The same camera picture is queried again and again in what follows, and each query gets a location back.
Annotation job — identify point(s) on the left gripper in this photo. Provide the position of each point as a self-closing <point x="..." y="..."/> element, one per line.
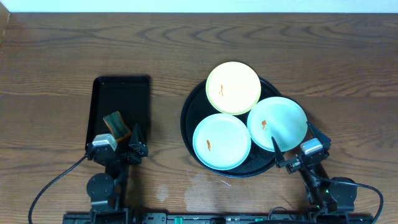
<point x="121" y="156"/>

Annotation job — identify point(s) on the black rectangular tray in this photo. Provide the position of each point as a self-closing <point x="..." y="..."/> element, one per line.
<point x="130" y="95"/>

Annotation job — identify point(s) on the light blue plate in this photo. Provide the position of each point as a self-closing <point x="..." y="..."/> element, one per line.
<point x="221" y="141"/>

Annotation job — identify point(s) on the light green plate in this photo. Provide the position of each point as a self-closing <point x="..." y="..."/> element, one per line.
<point x="277" y="118"/>

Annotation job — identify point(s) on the yellow plate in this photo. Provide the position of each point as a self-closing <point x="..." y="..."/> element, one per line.
<point x="233" y="88"/>

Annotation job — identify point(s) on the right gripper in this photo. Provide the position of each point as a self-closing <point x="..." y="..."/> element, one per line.
<point x="294" y="164"/>

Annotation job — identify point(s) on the orange green sponge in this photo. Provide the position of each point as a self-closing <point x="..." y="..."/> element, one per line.
<point x="117" y="127"/>

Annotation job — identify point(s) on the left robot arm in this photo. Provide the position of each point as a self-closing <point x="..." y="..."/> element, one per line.
<point x="107" y="190"/>

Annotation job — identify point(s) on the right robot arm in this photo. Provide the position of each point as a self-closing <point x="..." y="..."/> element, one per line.
<point x="332" y="199"/>

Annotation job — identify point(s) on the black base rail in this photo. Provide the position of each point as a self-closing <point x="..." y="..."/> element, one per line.
<point x="163" y="218"/>

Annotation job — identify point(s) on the black round tray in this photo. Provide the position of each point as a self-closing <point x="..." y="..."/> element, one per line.
<point x="196" y="108"/>

